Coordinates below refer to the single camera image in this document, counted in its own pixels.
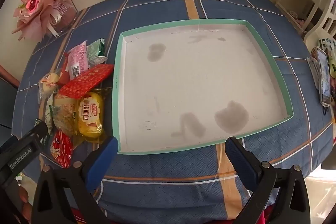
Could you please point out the clear bagged round bun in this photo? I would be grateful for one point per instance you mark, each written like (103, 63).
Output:
(50, 82)

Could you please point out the blue plaid tablecloth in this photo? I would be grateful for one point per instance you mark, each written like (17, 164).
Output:
(162, 182)

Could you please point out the red patterned long packet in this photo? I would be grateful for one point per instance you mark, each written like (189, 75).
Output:
(86, 79)

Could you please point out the smartphone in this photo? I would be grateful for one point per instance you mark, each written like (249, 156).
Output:
(324, 77)

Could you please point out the person's left hand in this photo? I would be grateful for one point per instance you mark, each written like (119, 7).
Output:
(25, 203)

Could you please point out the red biscuit packet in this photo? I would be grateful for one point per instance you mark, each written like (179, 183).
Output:
(63, 74)

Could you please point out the pink snack packet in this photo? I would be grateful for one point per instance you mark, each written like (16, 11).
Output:
(78, 58)

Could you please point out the clear plastic box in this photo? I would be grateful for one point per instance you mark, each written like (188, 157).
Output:
(64, 22)

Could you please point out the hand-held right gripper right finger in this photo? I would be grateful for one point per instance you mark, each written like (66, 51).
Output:
(240, 163)

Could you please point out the small red snack packet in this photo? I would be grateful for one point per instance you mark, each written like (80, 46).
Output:
(61, 150)

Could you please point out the yellow cake packet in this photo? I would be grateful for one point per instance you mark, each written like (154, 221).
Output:
(90, 113)

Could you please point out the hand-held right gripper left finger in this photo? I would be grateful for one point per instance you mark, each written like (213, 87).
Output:
(102, 163)

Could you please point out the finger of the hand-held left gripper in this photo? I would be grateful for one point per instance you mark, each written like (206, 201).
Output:
(42, 132)

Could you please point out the clear bagged bread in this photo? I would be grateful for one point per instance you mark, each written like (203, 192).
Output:
(65, 113)

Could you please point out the teal-edged white cardboard tray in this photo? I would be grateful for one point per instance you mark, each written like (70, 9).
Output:
(197, 82)

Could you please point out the green and white snack packet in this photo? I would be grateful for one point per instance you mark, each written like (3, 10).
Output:
(49, 119)

